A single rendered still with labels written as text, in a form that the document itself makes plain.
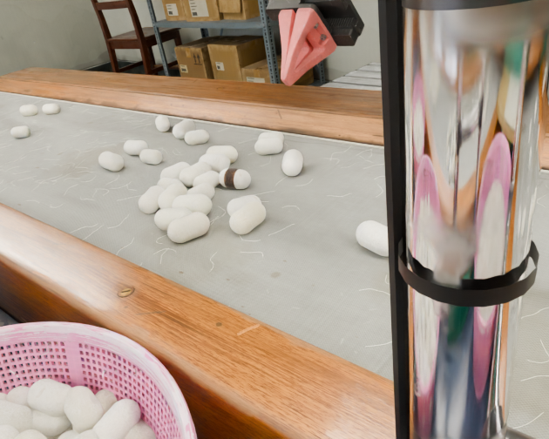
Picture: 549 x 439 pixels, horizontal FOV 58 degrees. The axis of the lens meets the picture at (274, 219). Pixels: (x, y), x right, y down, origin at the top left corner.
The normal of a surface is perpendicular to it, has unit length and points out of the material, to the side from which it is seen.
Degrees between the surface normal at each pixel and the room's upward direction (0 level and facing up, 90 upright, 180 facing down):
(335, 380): 0
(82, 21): 90
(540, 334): 0
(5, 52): 90
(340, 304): 0
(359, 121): 45
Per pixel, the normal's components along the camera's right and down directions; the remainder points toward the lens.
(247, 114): -0.54, -0.27
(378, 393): -0.15, -0.85
